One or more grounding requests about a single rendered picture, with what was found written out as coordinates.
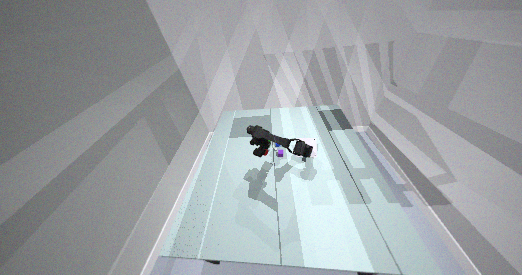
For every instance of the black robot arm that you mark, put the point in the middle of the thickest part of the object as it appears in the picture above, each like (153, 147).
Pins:
(300, 149)

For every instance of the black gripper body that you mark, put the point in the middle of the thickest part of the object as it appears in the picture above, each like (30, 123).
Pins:
(263, 144)

